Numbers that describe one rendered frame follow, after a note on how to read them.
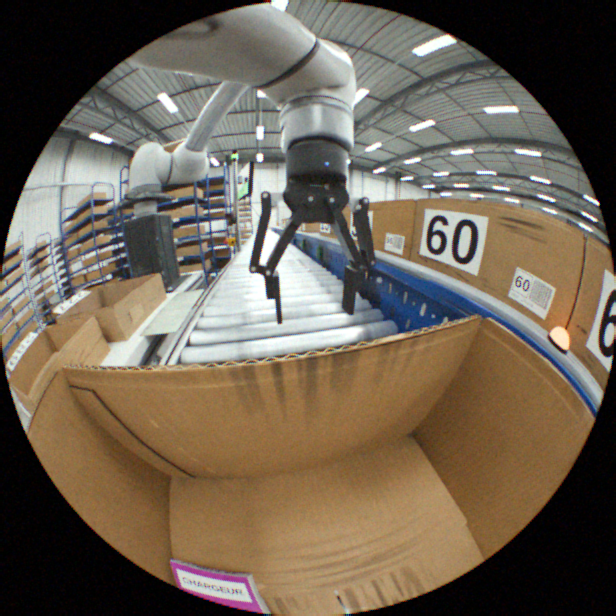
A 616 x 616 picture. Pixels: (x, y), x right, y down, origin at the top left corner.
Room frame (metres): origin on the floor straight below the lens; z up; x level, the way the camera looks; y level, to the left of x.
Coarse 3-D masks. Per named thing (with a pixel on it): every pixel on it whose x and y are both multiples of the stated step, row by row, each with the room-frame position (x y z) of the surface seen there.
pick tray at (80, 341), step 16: (80, 320) 0.17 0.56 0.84; (96, 320) 0.19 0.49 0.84; (48, 336) 0.08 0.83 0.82; (64, 336) 0.13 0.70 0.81; (80, 336) 0.12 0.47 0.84; (96, 336) 0.17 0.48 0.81; (32, 352) -0.02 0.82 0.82; (48, 352) 0.05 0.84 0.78; (64, 352) 0.06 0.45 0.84; (80, 352) 0.10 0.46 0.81; (96, 352) 0.15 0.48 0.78; (16, 368) -0.12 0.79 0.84; (32, 368) -0.05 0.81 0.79; (48, 368) 0.01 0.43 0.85; (16, 384) -0.15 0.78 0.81; (32, 384) -0.09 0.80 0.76; (32, 400) -0.07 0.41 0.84
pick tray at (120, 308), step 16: (112, 288) 0.44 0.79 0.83; (128, 288) 0.46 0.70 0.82; (144, 288) 0.39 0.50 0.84; (160, 288) 0.48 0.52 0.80; (80, 304) 0.29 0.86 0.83; (96, 304) 0.38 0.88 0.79; (112, 304) 0.43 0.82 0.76; (128, 304) 0.30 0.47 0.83; (144, 304) 0.36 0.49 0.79; (160, 304) 0.45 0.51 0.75; (64, 320) 0.16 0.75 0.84; (112, 320) 0.23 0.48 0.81; (128, 320) 0.27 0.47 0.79; (144, 320) 0.34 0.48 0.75; (112, 336) 0.22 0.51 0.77; (128, 336) 0.25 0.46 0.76
